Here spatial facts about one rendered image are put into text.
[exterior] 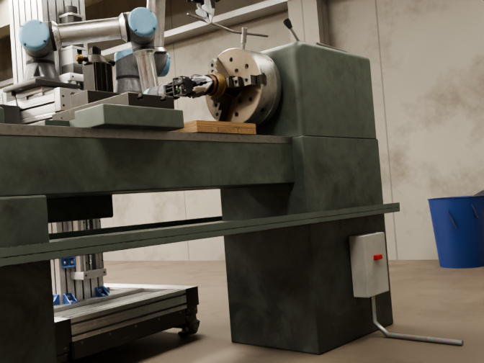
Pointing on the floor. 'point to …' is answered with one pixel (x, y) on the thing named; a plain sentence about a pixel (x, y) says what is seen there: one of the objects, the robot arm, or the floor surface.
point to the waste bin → (459, 230)
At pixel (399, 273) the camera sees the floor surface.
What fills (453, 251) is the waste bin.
